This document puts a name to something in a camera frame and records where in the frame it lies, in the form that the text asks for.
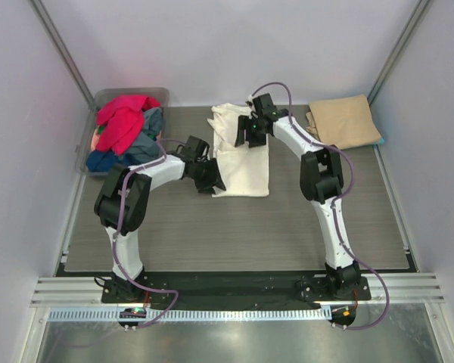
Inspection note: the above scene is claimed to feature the right round black base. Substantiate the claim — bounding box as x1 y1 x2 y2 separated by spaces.
330 306 356 329

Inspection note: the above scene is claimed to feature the grey blue t shirt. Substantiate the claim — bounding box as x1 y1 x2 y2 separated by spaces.
126 107 164 164

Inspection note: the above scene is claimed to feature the peach pink garment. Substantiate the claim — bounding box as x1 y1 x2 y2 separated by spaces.
90 129 100 151

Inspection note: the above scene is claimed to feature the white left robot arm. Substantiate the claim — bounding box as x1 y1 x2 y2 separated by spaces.
94 136 226 301

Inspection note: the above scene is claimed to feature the dark blue t shirt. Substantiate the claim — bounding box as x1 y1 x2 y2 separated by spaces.
86 150 124 172

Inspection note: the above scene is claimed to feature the left round black base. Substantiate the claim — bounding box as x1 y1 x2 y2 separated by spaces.
118 307 147 330

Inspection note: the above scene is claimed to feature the folded beige t shirt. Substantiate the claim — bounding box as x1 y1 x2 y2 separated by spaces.
306 95 382 150

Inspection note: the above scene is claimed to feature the white t shirt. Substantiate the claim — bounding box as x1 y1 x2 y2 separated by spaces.
207 103 269 197

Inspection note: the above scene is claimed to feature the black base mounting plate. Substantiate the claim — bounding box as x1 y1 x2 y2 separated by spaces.
94 271 372 312

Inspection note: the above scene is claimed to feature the clear plastic bin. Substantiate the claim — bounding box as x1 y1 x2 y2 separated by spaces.
75 87 169 176

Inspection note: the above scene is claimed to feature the slotted cable duct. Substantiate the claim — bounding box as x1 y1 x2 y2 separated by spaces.
48 306 331 322

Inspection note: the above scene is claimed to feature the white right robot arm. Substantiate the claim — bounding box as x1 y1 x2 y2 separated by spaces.
235 94 361 297

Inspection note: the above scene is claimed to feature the left aluminium frame post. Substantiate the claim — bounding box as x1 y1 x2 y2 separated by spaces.
28 0 94 109

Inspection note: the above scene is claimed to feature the right aluminium frame post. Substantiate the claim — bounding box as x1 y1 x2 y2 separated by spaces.
367 0 433 106

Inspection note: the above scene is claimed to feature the aluminium frame post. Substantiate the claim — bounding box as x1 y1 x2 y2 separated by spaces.
367 0 433 106
28 0 94 109

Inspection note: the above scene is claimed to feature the round black base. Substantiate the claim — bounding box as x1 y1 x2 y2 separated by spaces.
118 307 147 330
330 306 356 329

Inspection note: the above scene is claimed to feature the red t shirt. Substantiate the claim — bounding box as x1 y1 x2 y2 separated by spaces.
96 95 160 155

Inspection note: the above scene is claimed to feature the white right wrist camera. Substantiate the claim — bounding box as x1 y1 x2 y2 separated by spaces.
245 95 253 107

